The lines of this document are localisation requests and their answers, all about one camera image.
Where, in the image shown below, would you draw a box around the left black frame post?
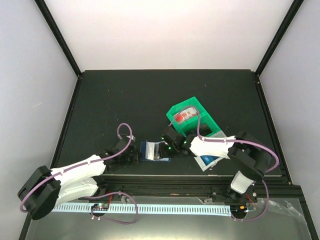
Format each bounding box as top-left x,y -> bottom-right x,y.
34,0 -> 82,78

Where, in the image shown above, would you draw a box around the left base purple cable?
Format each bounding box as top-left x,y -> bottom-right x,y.
89,190 -> 140,224

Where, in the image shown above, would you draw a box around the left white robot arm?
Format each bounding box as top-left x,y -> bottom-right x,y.
17,137 -> 141,220

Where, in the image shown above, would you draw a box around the left circuit board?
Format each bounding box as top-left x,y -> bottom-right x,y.
91,203 -> 109,211

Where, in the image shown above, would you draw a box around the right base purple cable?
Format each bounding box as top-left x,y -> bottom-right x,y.
231,178 -> 270,223

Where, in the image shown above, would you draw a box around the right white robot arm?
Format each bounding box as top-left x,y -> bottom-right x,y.
158,126 -> 279,202

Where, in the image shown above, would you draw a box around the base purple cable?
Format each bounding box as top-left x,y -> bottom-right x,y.
89,190 -> 140,224
231,178 -> 270,223

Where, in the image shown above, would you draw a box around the right circuit board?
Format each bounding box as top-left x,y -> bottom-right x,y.
230,205 -> 257,214

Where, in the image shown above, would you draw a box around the red white credit cards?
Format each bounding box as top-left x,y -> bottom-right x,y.
174,107 -> 198,125

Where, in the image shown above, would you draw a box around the blue credit cards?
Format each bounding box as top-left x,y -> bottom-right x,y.
200,155 -> 218,166

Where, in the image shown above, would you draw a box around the blue card holder wallet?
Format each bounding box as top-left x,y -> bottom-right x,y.
140,141 -> 170,163

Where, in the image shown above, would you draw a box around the circuit board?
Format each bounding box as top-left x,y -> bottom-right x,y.
91,203 -> 109,211
230,205 -> 257,214

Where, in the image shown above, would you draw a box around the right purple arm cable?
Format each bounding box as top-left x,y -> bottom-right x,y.
167,106 -> 280,173

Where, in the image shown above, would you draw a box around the black frame post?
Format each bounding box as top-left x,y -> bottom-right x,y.
34,0 -> 82,78
255,0 -> 304,77

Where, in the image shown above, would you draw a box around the white card bin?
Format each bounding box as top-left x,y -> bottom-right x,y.
194,131 -> 229,173

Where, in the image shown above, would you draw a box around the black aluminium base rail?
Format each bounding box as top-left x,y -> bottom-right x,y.
93,174 -> 304,199

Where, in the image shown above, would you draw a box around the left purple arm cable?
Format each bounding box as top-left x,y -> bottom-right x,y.
19,122 -> 133,213

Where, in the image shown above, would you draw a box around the green card bin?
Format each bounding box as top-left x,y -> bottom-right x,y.
166,96 -> 226,138

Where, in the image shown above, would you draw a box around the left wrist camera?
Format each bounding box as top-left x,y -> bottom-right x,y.
126,135 -> 136,142

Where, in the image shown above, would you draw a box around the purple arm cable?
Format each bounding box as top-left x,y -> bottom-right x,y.
19,122 -> 133,213
167,106 -> 280,173

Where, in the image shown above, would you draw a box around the white slotted cable duct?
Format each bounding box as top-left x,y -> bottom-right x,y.
52,202 -> 231,217

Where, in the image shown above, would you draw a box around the right black frame post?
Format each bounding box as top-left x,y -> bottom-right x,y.
255,0 -> 304,77

